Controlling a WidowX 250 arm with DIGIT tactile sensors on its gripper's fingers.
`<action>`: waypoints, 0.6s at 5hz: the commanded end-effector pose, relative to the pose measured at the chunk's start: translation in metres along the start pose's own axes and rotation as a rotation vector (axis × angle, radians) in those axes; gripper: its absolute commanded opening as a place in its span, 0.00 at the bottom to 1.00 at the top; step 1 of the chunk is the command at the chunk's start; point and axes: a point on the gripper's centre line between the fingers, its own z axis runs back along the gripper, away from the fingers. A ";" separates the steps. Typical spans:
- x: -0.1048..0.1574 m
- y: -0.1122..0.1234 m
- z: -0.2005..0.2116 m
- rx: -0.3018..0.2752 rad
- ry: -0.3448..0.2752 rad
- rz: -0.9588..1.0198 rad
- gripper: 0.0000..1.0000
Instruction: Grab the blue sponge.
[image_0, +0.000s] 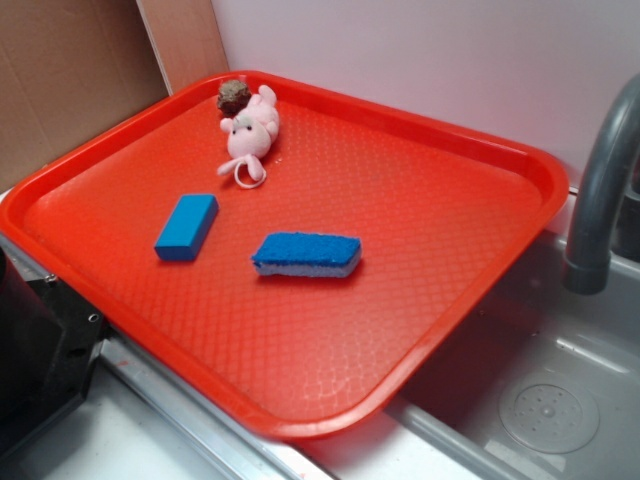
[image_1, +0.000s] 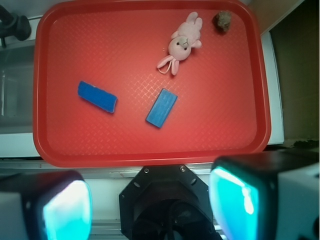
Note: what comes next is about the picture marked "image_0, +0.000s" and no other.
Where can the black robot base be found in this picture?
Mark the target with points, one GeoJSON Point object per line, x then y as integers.
{"type": "Point", "coordinates": [50, 339]}

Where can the blue sponge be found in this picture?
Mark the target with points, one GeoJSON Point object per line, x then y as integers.
{"type": "Point", "coordinates": [311, 255]}

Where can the red plastic tray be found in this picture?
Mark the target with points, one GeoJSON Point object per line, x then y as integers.
{"type": "Point", "coordinates": [441, 211]}

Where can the pink plush toy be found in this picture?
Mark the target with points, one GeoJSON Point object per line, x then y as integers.
{"type": "Point", "coordinates": [250, 135]}

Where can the blue rectangular block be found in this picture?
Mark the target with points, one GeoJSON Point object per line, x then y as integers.
{"type": "Point", "coordinates": [187, 226]}

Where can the brown rough rock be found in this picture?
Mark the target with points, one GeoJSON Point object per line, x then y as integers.
{"type": "Point", "coordinates": [233, 96]}

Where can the grey plastic sink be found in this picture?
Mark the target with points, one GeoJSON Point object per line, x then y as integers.
{"type": "Point", "coordinates": [537, 383]}

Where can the brown cardboard panel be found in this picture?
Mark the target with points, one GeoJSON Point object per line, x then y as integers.
{"type": "Point", "coordinates": [71, 70]}

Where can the grey faucet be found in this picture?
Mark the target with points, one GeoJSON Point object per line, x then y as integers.
{"type": "Point", "coordinates": [605, 219]}

